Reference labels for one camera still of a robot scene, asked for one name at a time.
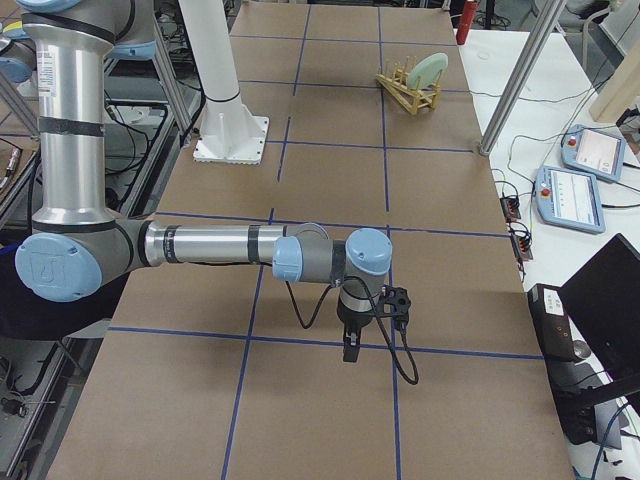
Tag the wooden board leaning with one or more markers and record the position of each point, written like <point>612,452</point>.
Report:
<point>620,91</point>

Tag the orange connector block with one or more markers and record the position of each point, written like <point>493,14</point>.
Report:
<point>521,240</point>
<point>510,203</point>

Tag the near orange connector block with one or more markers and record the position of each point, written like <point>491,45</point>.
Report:
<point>521,240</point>

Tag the pale green plate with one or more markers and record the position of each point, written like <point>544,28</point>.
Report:
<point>427,72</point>

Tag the far orange connector block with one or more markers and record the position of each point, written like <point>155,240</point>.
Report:
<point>510,203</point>

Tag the teach pendant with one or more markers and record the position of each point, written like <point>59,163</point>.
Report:
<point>593,151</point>
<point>569,199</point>

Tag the red cylinder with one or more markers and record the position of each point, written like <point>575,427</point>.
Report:
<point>466,21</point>

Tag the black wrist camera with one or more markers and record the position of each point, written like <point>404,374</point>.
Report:
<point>395,303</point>

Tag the black box with label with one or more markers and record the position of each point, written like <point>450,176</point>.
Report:
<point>551,323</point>

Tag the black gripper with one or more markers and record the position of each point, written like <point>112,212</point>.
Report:
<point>349,320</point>

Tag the black monitor on stand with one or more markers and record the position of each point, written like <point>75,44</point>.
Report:
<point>602,299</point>

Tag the wooden dish rack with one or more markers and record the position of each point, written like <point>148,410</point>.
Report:
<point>411,100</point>

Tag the aluminium frame post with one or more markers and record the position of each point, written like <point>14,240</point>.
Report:
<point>532,48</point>

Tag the far teach pendant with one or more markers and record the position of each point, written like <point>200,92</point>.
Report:
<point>593,151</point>

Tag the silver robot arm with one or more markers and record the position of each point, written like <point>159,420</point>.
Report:
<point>78,245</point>

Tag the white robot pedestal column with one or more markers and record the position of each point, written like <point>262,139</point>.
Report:
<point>229,133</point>

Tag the near teach pendant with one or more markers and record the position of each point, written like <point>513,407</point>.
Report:
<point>569,199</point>

